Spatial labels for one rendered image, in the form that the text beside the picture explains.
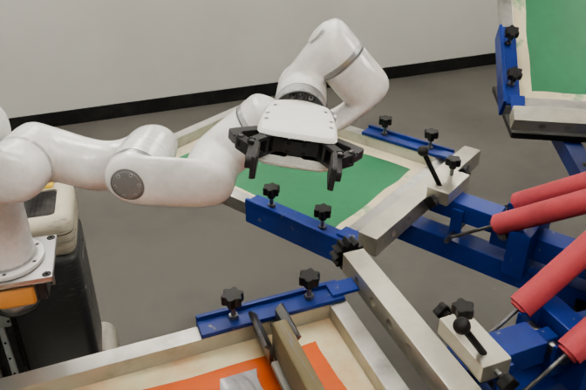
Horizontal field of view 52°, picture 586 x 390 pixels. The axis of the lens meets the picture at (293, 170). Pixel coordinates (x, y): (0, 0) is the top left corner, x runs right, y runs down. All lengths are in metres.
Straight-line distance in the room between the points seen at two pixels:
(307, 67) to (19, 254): 0.62
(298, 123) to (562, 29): 1.51
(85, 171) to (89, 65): 3.62
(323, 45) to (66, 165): 0.45
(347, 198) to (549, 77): 0.75
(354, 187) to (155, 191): 0.91
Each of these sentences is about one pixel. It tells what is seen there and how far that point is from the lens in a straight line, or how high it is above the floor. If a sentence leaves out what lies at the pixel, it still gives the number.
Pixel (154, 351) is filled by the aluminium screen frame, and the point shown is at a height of 0.99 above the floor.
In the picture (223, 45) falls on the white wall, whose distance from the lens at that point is 4.74.
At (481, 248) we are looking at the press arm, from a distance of 1.58.
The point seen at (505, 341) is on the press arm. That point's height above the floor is 1.04.
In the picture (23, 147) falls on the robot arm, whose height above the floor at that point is 1.41.
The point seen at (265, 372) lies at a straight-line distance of 1.17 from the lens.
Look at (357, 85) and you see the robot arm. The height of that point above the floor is 1.51.
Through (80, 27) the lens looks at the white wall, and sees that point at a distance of 4.53.
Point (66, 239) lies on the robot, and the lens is 1.79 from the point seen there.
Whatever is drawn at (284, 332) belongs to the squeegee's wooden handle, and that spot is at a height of 1.06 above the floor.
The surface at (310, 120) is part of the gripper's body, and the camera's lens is 0.76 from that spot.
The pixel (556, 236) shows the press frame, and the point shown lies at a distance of 1.51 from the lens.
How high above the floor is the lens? 1.81
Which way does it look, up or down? 28 degrees down
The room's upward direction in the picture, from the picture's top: straight up
